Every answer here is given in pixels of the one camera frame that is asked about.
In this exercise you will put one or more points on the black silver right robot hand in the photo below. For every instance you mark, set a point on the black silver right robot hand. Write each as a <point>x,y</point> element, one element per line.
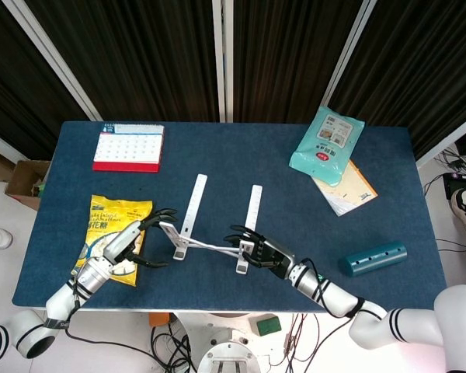
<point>270,256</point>

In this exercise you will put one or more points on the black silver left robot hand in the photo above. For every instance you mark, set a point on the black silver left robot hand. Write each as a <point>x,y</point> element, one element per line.
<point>122,242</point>

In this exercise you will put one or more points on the white folding laptop stand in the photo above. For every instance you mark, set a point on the white folding laptop stand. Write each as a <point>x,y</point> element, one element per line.
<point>196,202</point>

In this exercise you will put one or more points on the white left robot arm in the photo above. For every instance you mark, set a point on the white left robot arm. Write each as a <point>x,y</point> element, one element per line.
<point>62,299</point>

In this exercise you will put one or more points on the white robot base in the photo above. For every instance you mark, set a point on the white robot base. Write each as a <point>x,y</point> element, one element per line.
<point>229,349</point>

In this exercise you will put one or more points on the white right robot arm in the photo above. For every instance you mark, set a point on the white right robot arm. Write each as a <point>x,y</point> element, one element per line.
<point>334,299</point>

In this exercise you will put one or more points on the yellow marshmallow bag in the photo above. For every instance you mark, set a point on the yellow marshmallow bag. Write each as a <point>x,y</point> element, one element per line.
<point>105,217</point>

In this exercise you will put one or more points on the orange object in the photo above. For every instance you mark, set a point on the orange object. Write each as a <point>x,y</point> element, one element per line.
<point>157,319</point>

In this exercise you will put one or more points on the red desk calendar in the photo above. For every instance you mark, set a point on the red desk calendar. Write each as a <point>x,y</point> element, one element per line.
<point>128,147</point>

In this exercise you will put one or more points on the teal cylinder with holes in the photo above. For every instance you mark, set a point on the teal cylinder with holes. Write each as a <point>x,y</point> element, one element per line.
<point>373,258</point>

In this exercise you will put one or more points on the orange white booklet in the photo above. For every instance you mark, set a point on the orange white booklet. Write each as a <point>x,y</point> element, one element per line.
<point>353,194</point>

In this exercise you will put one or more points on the blue fabric table mat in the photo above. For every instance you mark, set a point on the blue fabric table mat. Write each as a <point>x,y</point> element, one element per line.
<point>233,155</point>

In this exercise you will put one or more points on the teal wet wipes pack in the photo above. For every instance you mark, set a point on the teal wet wipes pack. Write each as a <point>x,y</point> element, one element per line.
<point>322,151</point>

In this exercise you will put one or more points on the brown cardboard box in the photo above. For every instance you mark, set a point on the brown cardboard box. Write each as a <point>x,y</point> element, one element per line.
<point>21,182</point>

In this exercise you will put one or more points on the dark curtain panel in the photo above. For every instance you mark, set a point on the dark curtain panel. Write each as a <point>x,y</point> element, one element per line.
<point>15,77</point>
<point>140,58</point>
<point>423,58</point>
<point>287,58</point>

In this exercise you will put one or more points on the black electronics box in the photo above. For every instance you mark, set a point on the black electronics box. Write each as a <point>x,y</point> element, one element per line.
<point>456,182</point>

